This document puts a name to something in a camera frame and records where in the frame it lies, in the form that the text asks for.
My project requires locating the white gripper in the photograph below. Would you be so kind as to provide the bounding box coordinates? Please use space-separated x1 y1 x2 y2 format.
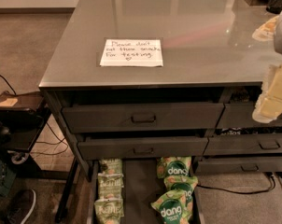
252 16 282 123

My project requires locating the green dang chip bag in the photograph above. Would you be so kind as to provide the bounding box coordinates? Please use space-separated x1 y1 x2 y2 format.
157 157 191 178
164 175 198 203
150 189 189 224

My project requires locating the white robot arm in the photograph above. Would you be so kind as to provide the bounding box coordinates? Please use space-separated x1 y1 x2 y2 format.
252 11 282 123

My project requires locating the top right grey drawer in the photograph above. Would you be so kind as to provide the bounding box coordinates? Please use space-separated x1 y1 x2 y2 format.
217 102 282 129

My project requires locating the middle right grey drawer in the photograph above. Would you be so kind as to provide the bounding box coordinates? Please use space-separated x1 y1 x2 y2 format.
204 133 282 156

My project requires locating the grey metal drawer cabinet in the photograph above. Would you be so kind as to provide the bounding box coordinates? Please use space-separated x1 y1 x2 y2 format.
40 0 282 224

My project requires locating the top left grey drawer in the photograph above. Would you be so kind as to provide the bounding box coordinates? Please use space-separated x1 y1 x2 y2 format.
62 103 224 133

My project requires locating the bottom left open drawer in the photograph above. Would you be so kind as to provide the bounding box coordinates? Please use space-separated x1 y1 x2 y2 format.
86 159 206 224

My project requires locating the middle left grey drawer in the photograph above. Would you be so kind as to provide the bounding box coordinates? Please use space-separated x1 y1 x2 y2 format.
78 136 207 160

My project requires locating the back pale kettle chip bag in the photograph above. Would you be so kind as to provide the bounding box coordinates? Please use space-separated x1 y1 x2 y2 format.
99 159 122 175

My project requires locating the pale kettle chip bag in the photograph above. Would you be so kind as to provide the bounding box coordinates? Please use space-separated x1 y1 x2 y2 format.
97 174 124 199
99 159 122 175
94 198 124 224

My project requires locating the middle pale kettle chip bag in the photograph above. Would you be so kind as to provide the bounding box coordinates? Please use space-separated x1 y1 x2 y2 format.
97 174 124 199

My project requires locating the front pale kettle chip bag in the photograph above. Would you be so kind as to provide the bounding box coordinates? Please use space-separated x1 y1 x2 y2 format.
94 198 124 224

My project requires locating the white handwritten paper note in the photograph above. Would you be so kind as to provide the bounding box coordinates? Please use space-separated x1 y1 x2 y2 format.
100 39 163 67

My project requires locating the black side stand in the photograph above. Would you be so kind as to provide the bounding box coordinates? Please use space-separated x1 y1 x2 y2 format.
0 91 52 178

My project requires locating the tan sticky note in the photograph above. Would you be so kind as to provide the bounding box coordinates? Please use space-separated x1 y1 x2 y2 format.
0 98 18 107

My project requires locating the dark shoe white sole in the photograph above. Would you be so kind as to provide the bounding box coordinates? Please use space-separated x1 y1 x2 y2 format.
5 189 36 224

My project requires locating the green plastic crate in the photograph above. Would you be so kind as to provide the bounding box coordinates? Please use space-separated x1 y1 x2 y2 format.
0 159 16 197

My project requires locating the black cable on left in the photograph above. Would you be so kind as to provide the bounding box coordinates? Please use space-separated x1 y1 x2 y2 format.
0 62 18 96

